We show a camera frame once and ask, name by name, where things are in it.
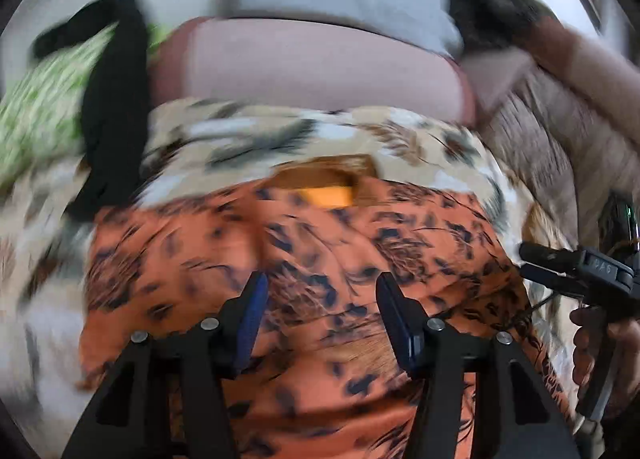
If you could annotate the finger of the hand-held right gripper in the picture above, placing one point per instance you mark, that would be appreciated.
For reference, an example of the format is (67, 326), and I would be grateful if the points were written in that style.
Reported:
(547, 254)
(550, 280)

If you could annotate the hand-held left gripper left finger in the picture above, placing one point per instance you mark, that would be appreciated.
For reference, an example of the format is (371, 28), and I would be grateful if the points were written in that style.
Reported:
(252, 311)

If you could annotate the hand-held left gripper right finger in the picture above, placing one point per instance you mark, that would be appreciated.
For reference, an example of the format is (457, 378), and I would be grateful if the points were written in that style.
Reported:
(396, 319)

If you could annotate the orange leaf-print garment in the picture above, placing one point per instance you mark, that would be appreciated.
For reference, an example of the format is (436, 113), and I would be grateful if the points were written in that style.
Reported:
(310, 249)

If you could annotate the person's right hand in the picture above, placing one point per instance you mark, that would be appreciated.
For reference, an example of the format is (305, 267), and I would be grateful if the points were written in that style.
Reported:
(582, 354)

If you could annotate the beige striped bedsheet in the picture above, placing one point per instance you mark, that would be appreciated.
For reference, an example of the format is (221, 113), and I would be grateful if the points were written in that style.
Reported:
(550, 139)

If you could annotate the cream leaf-print blanket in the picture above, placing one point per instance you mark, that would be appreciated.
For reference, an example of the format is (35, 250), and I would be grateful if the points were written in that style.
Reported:
(240, 134)

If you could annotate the black cloth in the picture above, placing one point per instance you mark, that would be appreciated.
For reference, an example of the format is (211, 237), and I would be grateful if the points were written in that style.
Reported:
(115, 114)

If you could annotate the dark furry cloth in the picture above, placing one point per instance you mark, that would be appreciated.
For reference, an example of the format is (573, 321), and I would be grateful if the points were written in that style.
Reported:
(490, 9)

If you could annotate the green patterned cloth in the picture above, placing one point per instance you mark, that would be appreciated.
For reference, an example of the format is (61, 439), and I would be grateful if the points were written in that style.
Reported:
(45, 109)

